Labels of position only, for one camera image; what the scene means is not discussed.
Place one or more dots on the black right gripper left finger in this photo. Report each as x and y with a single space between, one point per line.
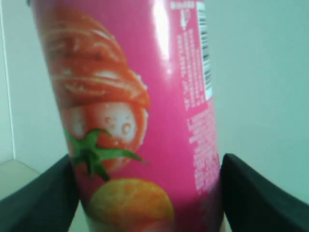
46 204

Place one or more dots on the pink Lay's chip can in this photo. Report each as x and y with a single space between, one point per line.
132 83

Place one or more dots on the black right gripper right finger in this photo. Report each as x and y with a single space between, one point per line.
254 204

